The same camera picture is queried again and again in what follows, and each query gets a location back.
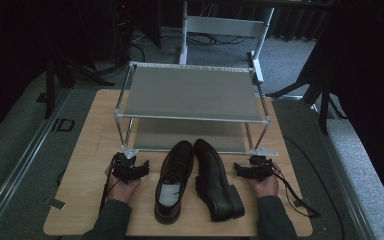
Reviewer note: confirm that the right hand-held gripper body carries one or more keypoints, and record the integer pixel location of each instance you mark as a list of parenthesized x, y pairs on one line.
[(262, 166)]

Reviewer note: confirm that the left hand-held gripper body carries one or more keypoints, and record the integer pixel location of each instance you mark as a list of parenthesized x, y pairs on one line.
[(124, 169)]

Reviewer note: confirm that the black leather shoe with laces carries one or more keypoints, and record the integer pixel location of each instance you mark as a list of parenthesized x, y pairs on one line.
[(176, 173)]

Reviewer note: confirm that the grey two-tier shoe rack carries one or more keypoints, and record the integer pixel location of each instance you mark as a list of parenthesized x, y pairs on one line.
[(193, 95)]

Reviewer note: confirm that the person's right hand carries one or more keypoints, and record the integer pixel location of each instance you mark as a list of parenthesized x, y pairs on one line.
[(266, 187)]

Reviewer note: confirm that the person's left hand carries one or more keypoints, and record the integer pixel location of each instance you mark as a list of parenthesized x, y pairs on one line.
[(123, 191)]

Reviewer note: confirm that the grey tape piece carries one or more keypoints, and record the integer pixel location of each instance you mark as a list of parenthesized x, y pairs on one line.
[(54, 203)]

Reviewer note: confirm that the black tripod stand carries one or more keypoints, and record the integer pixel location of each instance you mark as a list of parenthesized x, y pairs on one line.
[(51, 83), (323, 100)]

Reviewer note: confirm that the dark equipment tower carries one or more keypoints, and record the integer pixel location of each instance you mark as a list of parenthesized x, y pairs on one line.
[(121, 30)]

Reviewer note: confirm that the black rectangular floor bracket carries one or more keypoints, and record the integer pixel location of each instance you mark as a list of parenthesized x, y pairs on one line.
[(63, 125)]

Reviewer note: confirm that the metal floor rail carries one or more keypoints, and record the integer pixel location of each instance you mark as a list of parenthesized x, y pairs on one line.
[(23, 160), (343, 186)]

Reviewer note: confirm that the white metal stand frame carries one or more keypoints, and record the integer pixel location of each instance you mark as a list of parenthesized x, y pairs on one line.
[(225, 26)]

